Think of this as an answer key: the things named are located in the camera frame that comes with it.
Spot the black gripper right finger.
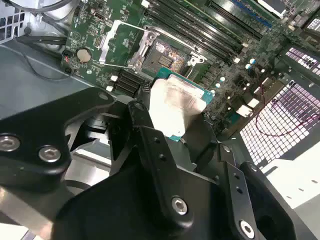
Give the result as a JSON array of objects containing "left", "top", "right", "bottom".
[{"left": 184, "top": 116, "right": 298, "bottom": 240}]

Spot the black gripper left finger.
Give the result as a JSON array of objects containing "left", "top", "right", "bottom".
[{"left": 0, "top": 86, "right": 195, "bottom": 232}]

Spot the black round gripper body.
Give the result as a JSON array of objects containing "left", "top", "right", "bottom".
[{"left": 53, "top": 108, "right": 232, "bottom": 240}]

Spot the silver topped green CPU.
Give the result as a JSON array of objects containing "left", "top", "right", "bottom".
[{"left": 148, "top": 66, "right": 216, "bottom": 143}]

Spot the metal socket cover frame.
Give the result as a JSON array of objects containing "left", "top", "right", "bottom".
[{"left": 98, "top": 19, "right": 161, "bottom": 71}]

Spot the metal wire locking lever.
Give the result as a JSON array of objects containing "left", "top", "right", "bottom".
[
  {"left": 143, "top": 24, "right": 201, "bottom": 50},
  {"left": 184, "top": 59, "right": 198, "bottom": 77}
]

